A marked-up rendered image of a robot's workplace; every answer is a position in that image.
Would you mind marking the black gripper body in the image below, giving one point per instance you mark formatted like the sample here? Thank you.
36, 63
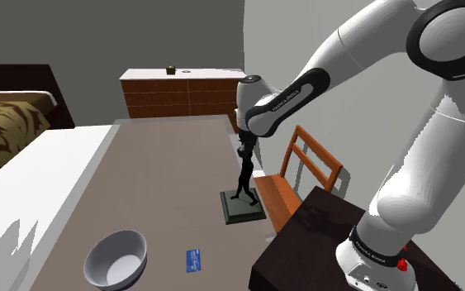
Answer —
248, 140

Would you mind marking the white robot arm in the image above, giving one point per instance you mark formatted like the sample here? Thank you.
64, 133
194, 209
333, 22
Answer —
417, 169

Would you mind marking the wooden chair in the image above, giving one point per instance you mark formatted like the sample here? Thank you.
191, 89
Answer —
280, 193

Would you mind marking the black figure on green base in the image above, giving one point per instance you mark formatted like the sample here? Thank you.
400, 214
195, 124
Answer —
243, 211

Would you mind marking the brown table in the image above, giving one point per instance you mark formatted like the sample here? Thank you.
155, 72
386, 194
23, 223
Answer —
155, 181

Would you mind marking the brown chest of drawers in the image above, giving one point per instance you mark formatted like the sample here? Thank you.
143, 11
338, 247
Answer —
155, 96

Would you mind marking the dark robot stand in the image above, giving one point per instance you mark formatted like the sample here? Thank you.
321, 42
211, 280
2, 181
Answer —
304, 241

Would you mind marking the blue card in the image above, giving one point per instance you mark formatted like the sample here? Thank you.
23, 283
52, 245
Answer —
193, 261

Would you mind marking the white bowl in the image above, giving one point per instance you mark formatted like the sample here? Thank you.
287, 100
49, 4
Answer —
115, 266

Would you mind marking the bed with patterned blanket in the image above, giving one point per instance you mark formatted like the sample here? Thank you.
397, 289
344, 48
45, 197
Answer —
2, 129

